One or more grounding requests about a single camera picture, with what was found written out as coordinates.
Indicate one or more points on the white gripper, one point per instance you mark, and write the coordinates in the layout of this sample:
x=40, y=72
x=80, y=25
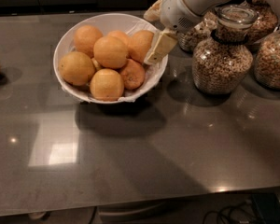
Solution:
x=176, y=10

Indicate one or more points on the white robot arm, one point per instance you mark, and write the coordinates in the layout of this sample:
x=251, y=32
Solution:
x=275, y=5

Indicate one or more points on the white bowl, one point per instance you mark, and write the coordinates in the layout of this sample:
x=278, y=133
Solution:
x=106, y=23

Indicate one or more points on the orange back right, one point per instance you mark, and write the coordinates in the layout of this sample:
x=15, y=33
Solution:
x=139, y=44

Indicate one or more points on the orange back middle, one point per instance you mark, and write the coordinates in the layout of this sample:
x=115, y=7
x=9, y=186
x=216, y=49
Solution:
x=120, y=35

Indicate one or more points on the back left cereal jar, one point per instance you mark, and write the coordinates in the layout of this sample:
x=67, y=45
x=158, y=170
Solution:
x=189, y=40

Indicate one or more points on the orange front right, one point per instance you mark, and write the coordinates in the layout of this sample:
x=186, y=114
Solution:
x=133, y=75

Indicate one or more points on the orange centre top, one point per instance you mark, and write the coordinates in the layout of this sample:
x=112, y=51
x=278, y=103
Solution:
x=110, y=52

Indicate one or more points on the front cereal glass jar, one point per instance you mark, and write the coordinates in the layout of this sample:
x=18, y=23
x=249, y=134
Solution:
x=221, y=61

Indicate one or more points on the cereal glass jar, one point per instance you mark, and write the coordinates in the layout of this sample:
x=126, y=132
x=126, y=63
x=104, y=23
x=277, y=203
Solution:
x=267, y=63
x=221, y=61

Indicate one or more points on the orange back left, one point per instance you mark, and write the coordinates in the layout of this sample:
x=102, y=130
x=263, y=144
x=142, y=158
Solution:
x=85, y=38

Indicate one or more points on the orange front centre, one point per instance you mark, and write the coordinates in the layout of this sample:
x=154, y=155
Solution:
x=107, y=85

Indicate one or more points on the orange front left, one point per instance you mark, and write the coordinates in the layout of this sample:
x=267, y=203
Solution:
x=76, y=68

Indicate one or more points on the back right cereal jar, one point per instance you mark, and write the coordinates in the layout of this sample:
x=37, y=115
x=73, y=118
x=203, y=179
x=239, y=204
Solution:
x=265, y=23

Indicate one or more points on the right cereal glass jar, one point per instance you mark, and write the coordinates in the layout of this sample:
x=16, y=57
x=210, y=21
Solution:
x=267, y=63

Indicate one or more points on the black power adapter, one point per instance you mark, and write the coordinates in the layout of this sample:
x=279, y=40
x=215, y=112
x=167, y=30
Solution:
x=266, y=207

